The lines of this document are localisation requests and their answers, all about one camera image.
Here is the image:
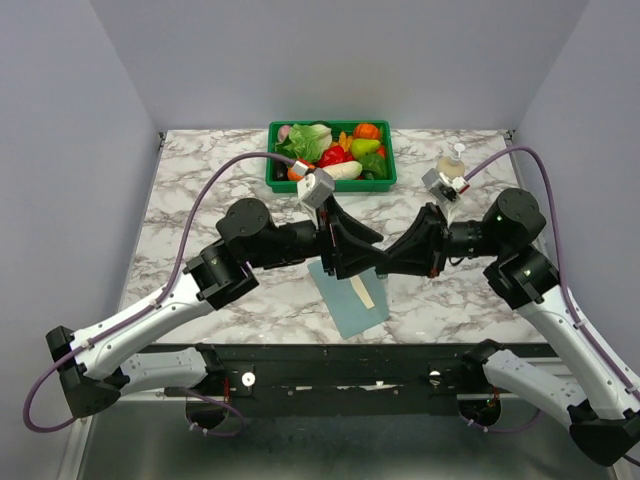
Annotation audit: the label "blue-grey envelope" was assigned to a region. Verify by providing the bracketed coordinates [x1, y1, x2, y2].
[308, 261, 390, 339]

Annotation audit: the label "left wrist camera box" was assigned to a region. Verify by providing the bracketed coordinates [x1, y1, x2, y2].
[293, 160, 335, 210]

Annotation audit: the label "green lettuce toy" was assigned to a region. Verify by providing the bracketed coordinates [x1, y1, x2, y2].
[275, 123, 333, 163]

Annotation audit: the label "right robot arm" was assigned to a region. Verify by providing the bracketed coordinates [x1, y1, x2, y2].
[377, 188, 639, 466]

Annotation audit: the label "red pepper toy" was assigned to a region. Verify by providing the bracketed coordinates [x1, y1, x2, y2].
[316, 145, 353, 168]

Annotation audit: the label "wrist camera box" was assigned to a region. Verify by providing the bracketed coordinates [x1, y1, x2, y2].
[293, 160, 335, 210]
[422, 168, 469, 224]

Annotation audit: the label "orange pumpkin toy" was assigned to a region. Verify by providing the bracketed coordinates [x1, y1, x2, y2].
[353, 123, 382, 141]

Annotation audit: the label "white radish toy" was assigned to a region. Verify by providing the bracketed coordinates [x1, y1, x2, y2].
[323, 160, 363, 181]

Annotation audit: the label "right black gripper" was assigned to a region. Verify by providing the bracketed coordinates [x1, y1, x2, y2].
[382, 201, 507, 276]

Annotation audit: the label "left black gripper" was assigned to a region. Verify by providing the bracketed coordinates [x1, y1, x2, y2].
[246, 192, 391, 280]

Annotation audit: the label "green plastic crate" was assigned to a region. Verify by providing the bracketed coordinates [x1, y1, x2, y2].
[264, 119, 398, 194]

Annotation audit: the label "green pear toy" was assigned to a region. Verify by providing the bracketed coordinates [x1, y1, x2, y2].
[349, 138, 381, 160]

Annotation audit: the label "beige pump bottle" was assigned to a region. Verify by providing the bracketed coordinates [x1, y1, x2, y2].
[436, 142, 466, 184]

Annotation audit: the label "orange carrot toy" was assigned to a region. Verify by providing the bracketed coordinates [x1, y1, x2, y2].
[287, 163, 315, 182]

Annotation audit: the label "green pepper toy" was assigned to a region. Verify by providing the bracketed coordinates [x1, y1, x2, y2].
[358, 153, 389, 180]

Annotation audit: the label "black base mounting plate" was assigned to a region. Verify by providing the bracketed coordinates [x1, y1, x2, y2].
[164, 342, 521, 418]

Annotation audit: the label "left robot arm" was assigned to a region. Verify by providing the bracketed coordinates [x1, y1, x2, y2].
[46, 197, 386, 419]

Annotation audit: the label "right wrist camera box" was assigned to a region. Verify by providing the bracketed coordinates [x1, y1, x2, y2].
[422, 168, 469, 224]

